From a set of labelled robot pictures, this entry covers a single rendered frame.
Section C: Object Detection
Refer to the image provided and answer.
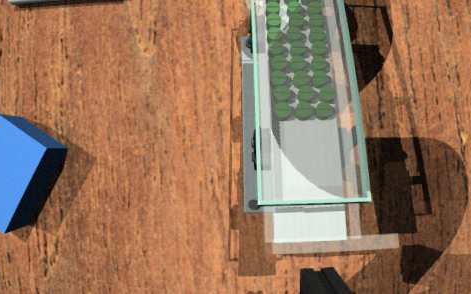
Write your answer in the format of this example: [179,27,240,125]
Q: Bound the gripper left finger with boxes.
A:
[300,268,331,294]

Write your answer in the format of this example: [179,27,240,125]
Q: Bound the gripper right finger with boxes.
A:
[318,267,356,294]

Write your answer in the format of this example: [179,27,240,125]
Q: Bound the blue rectangular block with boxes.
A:
[0,114,68,234]

